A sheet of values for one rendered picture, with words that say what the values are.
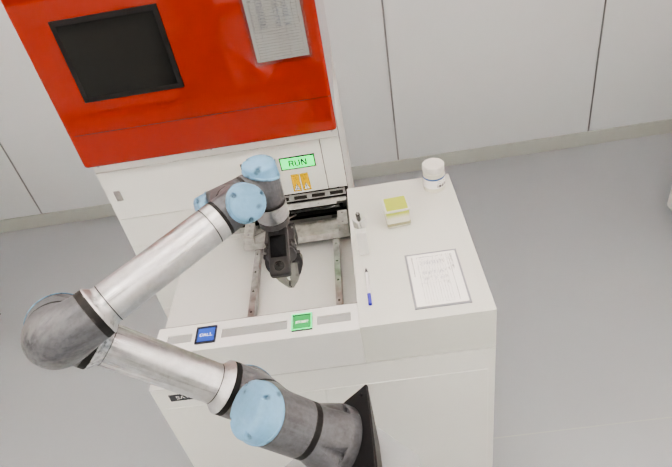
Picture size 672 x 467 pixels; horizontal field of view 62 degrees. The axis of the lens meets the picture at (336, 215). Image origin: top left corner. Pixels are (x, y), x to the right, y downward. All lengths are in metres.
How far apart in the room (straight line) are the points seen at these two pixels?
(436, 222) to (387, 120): 1.83
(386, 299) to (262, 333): 0.34
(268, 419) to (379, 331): 0.48
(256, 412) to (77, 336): 0.35
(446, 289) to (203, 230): 0.74
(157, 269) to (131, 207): 1.06
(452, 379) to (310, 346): 0.42
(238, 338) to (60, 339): 0.61
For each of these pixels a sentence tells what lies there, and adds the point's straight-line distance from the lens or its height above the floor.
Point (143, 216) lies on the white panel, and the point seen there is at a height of 0.97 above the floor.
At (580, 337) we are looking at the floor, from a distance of 2.74.
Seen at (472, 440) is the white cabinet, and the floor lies 0.38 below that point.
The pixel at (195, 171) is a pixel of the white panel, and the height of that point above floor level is 1.12.
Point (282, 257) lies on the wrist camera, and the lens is 1.27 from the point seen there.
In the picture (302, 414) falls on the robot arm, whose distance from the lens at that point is 1.15.
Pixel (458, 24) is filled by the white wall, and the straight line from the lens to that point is 3.35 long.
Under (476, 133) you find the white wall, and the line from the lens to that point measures 3.67.
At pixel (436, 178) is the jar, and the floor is 1.02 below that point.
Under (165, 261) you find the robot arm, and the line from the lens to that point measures 1.03.
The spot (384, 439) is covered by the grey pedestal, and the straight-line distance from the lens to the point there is 1.45.
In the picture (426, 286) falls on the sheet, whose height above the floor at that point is 0.97.
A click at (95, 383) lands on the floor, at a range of 3.02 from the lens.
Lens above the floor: 2.07
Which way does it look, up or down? 37 degrees down
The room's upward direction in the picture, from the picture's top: 11 degrees counter-clockwise
